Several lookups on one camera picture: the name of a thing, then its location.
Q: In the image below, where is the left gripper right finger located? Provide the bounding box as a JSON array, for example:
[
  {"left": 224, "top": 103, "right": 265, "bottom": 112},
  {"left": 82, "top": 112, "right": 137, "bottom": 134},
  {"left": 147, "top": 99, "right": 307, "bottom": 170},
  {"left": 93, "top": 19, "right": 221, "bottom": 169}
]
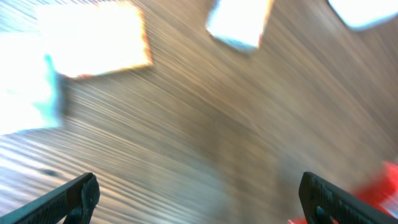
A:
[{"left": 298, "top": 172, "right": 397, "bottom": 224}]

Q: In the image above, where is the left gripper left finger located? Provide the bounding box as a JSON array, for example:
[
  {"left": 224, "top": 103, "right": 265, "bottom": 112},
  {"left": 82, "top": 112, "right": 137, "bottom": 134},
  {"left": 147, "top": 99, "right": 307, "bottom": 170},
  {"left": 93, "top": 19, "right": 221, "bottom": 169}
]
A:
[{"left": 1, "top": 172, "right": 100, "bottom": 224}]

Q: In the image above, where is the red snack packet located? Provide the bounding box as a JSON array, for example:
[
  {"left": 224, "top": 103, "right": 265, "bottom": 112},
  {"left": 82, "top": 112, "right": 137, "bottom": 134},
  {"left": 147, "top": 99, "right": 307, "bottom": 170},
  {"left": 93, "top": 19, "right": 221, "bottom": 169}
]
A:
[{"left": 287, "top": 162, "right": 397, "bottom": 224}]

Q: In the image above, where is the teal Kleenex tissue pack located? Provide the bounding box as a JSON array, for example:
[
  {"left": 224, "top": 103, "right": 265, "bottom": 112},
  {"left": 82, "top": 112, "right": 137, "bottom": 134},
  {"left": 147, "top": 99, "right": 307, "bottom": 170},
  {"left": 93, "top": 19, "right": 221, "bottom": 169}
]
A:
[{"left": 1, "top": 32, "right": 63, "bottom": 135}]

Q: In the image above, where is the orange Kleenex Cherish pack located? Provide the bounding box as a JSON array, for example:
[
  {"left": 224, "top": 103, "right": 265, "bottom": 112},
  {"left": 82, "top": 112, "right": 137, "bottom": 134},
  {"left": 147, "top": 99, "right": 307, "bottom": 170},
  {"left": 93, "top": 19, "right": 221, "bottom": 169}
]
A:
[{"left": 36, "top": 1, "right": 153, "bottom": 79}]

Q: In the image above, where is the orange Kleenex Enjoy pack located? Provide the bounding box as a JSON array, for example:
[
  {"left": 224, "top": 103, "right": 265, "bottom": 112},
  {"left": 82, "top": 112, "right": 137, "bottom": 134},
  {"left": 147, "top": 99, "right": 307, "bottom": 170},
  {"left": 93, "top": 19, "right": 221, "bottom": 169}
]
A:
[{"left": 206, "top": 0, "right": 274, "bottom": 54}]

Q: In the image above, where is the white barcode scanner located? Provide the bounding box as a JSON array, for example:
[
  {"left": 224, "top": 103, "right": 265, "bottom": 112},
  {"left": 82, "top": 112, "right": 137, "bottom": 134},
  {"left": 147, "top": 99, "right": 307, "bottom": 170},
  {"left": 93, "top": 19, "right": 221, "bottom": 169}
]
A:
[{"left": 327, "top": 0, "right": 397, "bottom": 31}]

